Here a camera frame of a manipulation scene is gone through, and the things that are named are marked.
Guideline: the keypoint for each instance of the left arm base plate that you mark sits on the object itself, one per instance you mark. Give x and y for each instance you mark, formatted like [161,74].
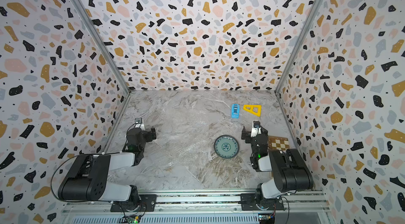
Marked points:
[142,203]

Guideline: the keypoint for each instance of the aluminium mounting rail frame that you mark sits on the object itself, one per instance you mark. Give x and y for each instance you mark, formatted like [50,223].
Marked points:
[206,206]

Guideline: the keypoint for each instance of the blue toy car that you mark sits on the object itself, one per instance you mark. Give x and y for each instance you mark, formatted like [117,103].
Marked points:
[235,111]

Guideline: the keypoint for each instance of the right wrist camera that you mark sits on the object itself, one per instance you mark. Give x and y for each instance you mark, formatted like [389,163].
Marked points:
[256,128]

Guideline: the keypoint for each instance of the wooden chessboard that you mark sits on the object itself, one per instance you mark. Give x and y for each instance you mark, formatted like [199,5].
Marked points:
[278,143]

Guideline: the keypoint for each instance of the yellow triangular plastic piece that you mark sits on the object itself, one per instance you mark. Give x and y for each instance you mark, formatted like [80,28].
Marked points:
[253,109]

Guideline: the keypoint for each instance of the blue floral dinner plate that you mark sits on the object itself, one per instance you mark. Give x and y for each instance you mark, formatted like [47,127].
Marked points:
[226,147]

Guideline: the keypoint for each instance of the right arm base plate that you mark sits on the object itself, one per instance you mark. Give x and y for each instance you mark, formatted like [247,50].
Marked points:
[262,202]

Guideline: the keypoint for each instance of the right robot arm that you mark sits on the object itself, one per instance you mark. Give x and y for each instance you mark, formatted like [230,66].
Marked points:
[289,171]

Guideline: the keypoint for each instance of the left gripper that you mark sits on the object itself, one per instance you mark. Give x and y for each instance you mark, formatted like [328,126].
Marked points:
[150,134]

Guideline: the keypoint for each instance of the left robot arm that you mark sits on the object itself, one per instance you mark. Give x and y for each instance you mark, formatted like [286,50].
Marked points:
[87,178]

